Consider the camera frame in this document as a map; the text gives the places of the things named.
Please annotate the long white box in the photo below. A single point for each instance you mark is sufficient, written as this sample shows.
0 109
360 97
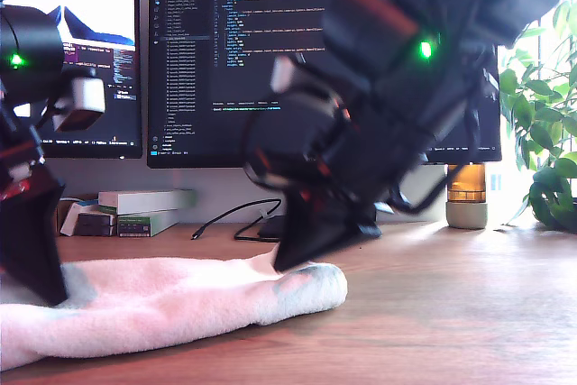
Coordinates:
144 201

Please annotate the pink white checked tea towel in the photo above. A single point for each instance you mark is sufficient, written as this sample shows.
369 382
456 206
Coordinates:
158 304

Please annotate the brown cardboard box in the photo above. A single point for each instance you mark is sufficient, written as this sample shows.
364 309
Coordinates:
61 213

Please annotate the black Huawei computer monitor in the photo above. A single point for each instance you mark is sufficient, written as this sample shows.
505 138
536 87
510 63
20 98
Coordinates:
203 110

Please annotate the white green small box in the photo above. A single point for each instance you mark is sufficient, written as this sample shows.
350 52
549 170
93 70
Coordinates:
135 225

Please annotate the amber glass lamp grey base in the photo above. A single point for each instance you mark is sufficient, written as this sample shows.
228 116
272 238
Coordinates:
469 218

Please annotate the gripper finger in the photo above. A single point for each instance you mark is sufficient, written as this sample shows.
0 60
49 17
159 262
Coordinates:
315 236
31 241

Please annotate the green leafy houseplant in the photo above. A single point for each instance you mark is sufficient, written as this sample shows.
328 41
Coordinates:
541 123

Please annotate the dark brown small box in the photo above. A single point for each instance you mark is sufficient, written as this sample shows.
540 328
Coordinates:
94 225

